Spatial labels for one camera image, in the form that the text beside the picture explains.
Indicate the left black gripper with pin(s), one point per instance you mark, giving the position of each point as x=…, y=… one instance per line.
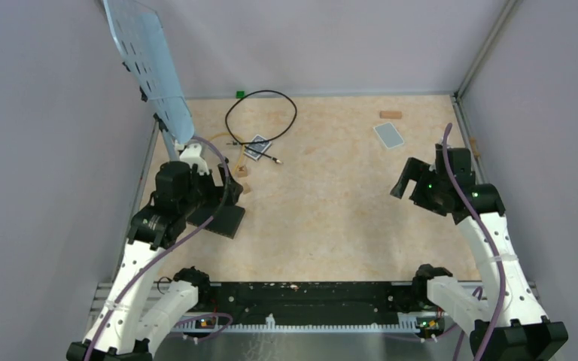
x=217, y=192

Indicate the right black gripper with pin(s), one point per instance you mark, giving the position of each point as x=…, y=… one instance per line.
x=418, y=171

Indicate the black network switch box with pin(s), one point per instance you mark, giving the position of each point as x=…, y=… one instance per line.
x=226, y=221

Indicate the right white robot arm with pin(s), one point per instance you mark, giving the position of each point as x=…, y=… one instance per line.
x=513, y=325

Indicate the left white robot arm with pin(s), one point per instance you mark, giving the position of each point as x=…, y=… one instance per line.
x=185, y=200

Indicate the grey card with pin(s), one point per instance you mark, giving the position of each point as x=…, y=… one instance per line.
x=389, y=135

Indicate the long wooden block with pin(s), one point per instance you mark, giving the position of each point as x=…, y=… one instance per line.
x=391, y=115

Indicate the blue playing card deck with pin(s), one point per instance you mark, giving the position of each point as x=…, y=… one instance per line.
x=256, y=148

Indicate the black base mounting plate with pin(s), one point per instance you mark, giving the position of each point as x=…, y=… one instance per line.
x=344, y=303

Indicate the light blue music stand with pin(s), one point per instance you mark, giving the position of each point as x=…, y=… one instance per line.
x=140, y=39

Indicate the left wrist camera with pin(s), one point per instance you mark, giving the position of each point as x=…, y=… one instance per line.
x=192, y=155

